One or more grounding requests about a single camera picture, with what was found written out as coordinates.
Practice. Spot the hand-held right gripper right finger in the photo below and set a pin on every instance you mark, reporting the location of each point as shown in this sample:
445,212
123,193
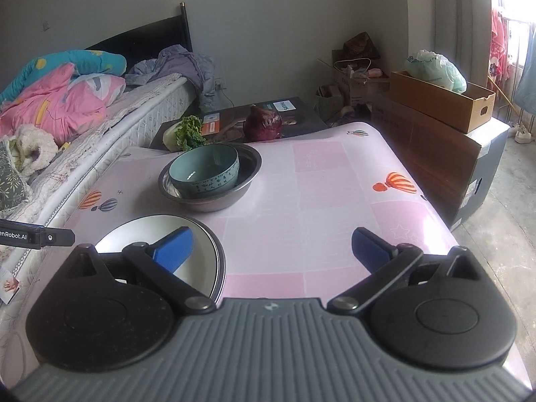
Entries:
368,250

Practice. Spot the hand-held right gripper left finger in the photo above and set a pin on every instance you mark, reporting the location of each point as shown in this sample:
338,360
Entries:
173,252

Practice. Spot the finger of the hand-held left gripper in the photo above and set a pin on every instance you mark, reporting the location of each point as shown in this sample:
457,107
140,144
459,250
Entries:
56,237

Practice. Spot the white ceramic plate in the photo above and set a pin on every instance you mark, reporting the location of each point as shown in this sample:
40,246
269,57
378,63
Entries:
138,230

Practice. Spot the shallow steel plate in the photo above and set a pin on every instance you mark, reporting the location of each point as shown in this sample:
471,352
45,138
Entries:
224,267
220,274

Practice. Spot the steel bowl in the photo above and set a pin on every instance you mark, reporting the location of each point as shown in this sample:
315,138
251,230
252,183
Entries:
217,203
249,163

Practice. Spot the blue ceramic bowl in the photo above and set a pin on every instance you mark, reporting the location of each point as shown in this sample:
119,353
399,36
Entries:
201,184

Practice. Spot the green leaf-print pillow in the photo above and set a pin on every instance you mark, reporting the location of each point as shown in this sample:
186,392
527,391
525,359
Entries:
10,184

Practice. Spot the white photo card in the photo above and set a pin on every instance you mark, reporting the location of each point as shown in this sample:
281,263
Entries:
10,287

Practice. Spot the pink printed tablecloth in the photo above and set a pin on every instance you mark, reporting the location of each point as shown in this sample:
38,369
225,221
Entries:
318,201

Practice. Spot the white fluffy cloth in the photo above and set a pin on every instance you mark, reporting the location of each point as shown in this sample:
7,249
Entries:
29,142

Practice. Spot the green leafy cabbage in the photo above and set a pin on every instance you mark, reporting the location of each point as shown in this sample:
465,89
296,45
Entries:
188,132

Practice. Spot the white quilted mattress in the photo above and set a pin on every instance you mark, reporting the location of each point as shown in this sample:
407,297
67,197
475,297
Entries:
125,121

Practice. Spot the pink and blue quilt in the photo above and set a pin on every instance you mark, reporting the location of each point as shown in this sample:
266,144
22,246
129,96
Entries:
42,100

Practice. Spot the dark flat printed box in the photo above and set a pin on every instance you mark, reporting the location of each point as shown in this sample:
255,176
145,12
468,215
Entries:
301,117

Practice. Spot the green paper bag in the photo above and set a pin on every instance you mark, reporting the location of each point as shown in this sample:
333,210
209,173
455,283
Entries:
328,104

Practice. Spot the red onion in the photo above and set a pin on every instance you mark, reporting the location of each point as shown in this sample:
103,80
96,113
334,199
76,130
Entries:
261,125

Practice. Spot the open cardboard box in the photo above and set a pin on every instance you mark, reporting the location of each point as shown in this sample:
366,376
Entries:
356,91

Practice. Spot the long cardboard box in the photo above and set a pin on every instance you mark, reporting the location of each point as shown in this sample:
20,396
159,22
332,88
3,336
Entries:
435,101

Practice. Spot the pink packet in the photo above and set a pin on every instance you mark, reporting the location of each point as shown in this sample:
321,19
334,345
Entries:
379,73

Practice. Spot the grey crumpled clothes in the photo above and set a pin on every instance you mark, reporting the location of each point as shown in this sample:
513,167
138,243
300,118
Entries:
184,67

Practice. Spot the pale green plastic bag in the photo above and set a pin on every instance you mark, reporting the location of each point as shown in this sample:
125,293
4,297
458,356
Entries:
435,71

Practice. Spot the white shoes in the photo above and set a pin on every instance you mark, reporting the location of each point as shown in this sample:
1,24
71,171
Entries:
521,134

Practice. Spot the brown crumpled bag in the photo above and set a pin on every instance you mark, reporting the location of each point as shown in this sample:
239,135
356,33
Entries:
360,46

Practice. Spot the yellow stick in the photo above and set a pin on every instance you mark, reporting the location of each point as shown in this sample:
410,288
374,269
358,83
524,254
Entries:
502,94

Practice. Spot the black headboard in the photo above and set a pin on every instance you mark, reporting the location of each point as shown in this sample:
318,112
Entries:
167,33

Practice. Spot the blue dotted hanging blanket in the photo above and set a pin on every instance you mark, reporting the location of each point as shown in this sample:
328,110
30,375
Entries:
527,75

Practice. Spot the pink hanging garment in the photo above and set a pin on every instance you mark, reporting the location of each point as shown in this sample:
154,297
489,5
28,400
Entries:
500,50

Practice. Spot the white curtain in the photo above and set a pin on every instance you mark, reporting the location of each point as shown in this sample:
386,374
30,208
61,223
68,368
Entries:
460,16

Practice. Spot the wall socket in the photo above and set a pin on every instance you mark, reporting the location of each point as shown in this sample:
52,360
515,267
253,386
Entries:
220,83

